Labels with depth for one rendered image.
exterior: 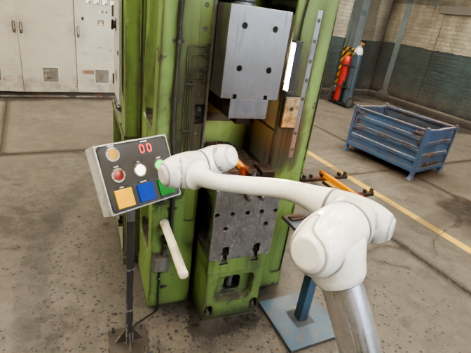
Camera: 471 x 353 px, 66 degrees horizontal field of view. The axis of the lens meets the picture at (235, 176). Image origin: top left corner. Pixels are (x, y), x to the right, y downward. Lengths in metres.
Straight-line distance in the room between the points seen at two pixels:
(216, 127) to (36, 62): 4.88
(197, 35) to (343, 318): 1.33
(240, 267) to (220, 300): 0.26
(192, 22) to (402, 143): 4.02
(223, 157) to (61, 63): 5.76
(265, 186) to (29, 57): 5.97
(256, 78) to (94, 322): 1.65
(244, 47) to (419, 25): 9.01
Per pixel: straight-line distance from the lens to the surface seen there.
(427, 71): 10.22
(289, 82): 1.96
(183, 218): 2.09
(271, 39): 1.75
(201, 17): 1.78
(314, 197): 1.05
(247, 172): 1.84
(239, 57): 1.70
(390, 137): 5.42
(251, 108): 1.78
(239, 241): 2.05
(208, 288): 2.20
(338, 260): 0.83
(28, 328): 2.46
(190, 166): 1.15
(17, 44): 6.77
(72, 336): 2.36
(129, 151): 1.55
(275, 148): 2.09
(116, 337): 2.31
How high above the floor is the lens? 1.74
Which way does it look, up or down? 25 degrees down
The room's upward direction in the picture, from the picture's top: 8 degrees clockwise
